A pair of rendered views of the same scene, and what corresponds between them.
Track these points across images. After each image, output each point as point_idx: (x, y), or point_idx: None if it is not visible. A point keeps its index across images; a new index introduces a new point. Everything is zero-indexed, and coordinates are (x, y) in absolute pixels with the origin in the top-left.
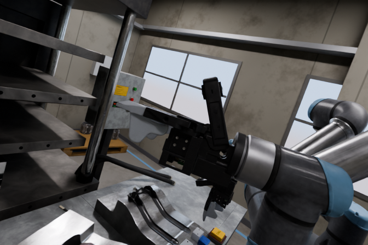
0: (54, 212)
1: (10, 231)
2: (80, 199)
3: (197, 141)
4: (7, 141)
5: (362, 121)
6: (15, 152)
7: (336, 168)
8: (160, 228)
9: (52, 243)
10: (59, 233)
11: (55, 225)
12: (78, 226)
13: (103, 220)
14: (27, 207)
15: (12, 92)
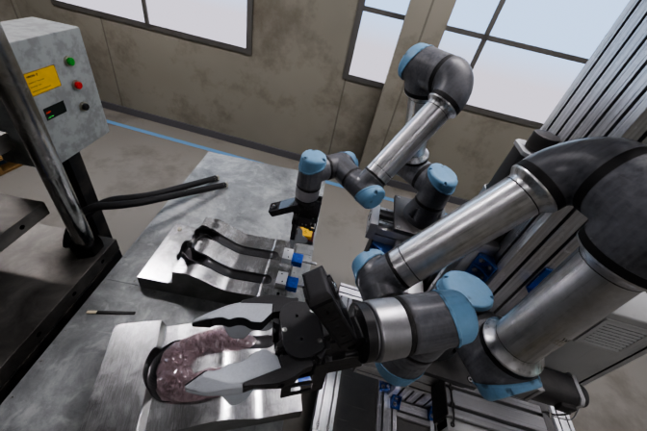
0: (87, 324)
1: (47, 386)
2: (110, 284)
3: (324, 367)
4: None
5: (467, 95)
6: None
7: (465, 311)
8: (244, 270)
9: (130, 379)
10: (128, 362)
11: (114, 357)
12: (143, 338)
13: (164, 293)
14: (35, 338)
15: None
